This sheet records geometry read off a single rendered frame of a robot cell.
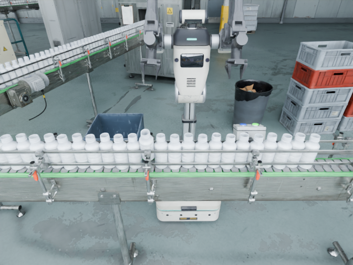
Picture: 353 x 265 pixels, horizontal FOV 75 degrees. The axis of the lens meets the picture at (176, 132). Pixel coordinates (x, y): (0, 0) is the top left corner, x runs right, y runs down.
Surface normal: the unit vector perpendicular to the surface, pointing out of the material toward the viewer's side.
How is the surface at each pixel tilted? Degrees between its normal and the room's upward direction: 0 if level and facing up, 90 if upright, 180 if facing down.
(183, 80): 90
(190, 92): 90
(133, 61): 90
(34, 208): 0
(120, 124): 90
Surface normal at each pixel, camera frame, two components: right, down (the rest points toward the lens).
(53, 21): -0.31, 0.52
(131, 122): 0.00, 0.55
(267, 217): 0.00, -0.84
